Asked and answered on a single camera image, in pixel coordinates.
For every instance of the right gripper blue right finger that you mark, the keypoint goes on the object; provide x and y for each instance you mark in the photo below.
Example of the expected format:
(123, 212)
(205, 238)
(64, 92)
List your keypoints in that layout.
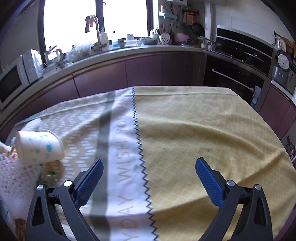
(225, 194)

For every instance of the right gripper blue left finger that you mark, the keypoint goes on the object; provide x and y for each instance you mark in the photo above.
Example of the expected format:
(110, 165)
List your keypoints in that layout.
(74, 194)

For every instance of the white foam fruit net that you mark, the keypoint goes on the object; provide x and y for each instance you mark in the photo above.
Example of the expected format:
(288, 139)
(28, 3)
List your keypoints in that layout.
(18, 184)

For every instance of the paper cup blue dots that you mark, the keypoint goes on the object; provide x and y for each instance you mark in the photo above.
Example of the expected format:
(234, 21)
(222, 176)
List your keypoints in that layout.
(34, 148)

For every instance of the green clear plastic wrapper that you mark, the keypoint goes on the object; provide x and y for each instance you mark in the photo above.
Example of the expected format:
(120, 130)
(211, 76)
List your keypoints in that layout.
(47, 177)

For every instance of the orange snack wrapper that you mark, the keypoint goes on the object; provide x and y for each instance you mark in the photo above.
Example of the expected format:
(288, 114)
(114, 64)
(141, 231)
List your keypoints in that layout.
(11, 152)

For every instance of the kitchen counter with cabinets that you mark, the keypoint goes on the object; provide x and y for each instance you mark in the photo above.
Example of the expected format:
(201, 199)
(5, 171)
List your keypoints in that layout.
(146, 65)

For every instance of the kitchen faucet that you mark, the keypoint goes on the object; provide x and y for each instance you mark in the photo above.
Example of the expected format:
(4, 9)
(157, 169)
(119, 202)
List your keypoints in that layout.
(92, 29)

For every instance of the patterned tablecloth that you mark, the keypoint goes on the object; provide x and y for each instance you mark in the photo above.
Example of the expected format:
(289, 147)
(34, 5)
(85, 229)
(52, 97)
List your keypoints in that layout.
(149, 138)

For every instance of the black built-in oven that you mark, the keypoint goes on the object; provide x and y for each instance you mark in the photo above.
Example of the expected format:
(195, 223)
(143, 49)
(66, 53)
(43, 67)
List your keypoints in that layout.
(241, 62)

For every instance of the rice cooker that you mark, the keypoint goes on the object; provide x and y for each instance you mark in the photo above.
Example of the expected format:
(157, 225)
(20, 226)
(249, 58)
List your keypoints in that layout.
(281, 68)

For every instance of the white microwave oven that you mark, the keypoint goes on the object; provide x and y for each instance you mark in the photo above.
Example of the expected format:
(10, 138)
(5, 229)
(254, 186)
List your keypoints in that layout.
(23, 72)

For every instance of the glass kettle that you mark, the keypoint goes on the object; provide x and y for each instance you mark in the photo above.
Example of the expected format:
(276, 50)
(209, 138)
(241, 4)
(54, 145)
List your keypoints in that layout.
(53, 55)

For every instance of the white soap bottle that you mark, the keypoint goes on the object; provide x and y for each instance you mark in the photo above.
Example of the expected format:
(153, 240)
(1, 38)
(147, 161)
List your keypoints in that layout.
(104, 40)

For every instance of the pink bowl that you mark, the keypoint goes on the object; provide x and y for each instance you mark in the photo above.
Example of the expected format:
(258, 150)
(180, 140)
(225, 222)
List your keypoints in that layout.
(180, 38)

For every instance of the black frying pan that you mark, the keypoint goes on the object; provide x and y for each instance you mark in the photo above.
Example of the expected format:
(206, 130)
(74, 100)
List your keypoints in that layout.
(198, 29)

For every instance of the window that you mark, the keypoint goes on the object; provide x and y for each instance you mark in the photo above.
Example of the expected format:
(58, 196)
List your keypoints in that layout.
(64, 24)

